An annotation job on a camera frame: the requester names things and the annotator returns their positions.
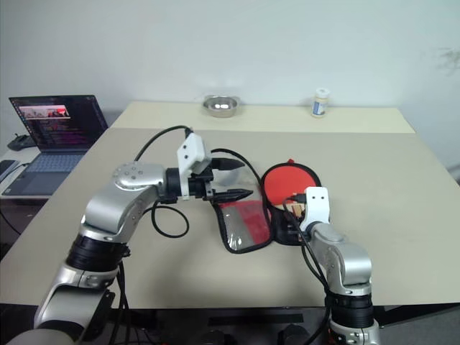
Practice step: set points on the white bottle with blue label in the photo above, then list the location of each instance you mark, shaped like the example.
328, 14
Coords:
320, 102

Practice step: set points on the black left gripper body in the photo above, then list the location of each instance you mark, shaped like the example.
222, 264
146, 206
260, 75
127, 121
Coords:
201, 185

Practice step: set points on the red table tennis paddle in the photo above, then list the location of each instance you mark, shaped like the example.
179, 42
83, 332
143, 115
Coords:
287, 183

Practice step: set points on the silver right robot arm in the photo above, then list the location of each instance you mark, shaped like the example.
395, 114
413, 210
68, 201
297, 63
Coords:
352, 262

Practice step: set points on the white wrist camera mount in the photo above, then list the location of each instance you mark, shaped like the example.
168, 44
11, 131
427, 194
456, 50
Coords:
192, 151
318, 208

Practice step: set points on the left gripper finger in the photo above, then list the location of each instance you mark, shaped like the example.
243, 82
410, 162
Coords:
228, 164
231, 195

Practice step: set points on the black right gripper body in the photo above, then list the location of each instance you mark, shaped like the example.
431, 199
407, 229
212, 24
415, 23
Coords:
295, 223

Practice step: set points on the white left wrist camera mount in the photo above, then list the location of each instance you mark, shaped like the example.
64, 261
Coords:
192, 151

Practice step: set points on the dark rounded shape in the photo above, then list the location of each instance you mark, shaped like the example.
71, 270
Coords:
293, 335

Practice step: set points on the open grey laptop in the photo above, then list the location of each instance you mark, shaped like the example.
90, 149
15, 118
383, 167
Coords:
54, 165

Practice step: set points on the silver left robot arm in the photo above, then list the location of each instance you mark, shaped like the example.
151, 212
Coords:
118, 208

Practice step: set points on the black handheld controller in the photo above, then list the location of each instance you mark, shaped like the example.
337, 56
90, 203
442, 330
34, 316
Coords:
19, 142

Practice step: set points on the stainless steel bowl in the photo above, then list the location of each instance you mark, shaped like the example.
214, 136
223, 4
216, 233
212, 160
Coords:
221, 105

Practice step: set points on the black paddle case with window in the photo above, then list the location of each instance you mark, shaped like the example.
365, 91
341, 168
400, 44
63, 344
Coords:
248, 224

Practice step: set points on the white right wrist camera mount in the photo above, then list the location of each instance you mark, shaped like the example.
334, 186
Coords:
318, 208

